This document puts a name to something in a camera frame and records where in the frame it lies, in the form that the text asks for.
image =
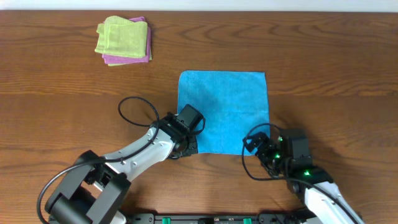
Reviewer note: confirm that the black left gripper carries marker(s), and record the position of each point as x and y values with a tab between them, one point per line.
189	148

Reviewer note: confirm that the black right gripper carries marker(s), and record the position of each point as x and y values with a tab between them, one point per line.
257	140

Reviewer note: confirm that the blue microfiber cloth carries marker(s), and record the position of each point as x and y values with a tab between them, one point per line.
231	102

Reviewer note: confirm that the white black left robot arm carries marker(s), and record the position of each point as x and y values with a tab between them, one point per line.
93	189

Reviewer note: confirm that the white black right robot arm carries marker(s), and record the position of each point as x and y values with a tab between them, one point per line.
318	192

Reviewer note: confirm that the folded pink cloth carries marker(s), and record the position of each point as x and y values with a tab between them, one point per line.
124	40

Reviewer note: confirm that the folded green cloth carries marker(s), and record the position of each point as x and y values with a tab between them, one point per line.
122	37

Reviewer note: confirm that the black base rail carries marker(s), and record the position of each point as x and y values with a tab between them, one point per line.
262	218

